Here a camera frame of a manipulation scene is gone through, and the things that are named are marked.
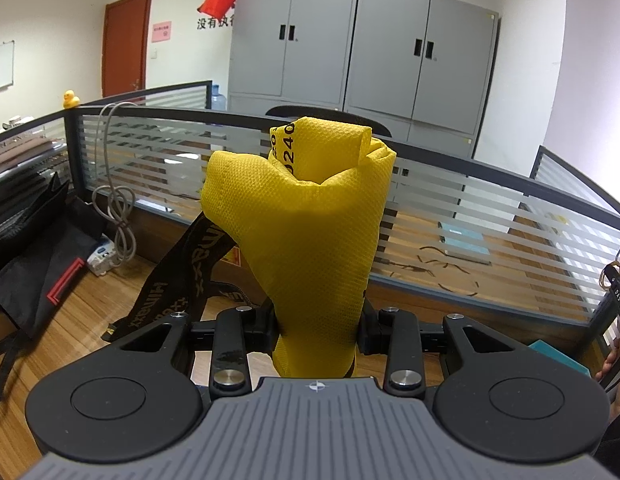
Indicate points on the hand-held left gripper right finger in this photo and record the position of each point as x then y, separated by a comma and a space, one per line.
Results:
370, 332

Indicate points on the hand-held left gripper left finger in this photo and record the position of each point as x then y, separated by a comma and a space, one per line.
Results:
262, 330

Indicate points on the black cloth bag red stripe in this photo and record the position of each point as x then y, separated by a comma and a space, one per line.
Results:
35, 270

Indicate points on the person's right hand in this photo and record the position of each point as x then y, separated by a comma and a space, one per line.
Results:
618, 365

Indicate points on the red yellow sticker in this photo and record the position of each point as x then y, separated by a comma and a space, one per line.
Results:
233, 256

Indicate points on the blue hexagonal box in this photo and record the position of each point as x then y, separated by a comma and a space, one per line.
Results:
559, 360

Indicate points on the side glass desk partition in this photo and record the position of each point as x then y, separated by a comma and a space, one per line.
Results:
574, 180
25, 160

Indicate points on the teal notebook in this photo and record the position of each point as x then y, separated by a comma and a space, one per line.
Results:
464, 242

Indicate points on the white power strip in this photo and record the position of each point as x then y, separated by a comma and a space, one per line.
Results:
101, 257

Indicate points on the black office chair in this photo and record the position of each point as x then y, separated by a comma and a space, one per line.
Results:
330, 111

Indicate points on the blue water jug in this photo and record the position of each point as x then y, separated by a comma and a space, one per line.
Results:
218, 97

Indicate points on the glass partition of far desk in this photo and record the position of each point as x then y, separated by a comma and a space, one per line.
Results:
165, 95

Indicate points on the grey metal cabinet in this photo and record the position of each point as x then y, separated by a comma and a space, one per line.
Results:
260, 50
454, 70

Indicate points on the yellow rubber duck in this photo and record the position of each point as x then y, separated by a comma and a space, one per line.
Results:
71, 100

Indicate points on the orange wooden door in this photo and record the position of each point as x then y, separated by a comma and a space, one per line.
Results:
125, 50

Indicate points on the pink wall notice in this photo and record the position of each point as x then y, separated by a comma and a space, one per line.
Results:
161, 31

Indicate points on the white wall whiteboard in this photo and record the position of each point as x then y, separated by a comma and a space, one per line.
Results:
1, 67

